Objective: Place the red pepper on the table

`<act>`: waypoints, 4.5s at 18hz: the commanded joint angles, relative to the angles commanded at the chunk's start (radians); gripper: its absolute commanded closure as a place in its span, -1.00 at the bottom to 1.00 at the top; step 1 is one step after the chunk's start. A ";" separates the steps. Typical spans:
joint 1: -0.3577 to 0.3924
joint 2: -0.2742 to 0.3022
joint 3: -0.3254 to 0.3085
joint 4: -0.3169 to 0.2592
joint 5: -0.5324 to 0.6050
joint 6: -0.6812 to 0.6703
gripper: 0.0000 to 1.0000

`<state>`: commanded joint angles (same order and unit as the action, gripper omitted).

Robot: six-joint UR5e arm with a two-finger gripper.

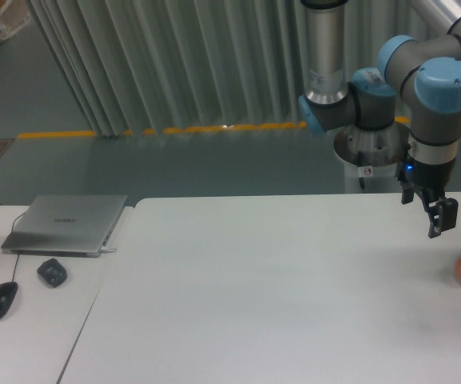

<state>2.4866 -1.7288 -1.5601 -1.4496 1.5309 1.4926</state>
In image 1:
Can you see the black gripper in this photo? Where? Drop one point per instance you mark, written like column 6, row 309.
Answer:
column 428, row 181

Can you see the black computer mouse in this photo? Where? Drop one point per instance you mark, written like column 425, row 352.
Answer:
column 8, row 291

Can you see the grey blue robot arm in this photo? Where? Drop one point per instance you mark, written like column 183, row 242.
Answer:
column 430, row 100

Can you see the grey pleated curtain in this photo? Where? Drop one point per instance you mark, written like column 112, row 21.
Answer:
column 134, row 65

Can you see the white usb plug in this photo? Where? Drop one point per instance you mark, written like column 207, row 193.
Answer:
column 107, row 250

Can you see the silver closed laptop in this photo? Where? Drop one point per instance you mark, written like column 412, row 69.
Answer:
column 66, row 224

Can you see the small black controller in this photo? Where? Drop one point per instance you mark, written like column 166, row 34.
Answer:
column 52, row 272

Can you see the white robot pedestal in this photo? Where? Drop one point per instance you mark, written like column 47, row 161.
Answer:
column 374, row 176

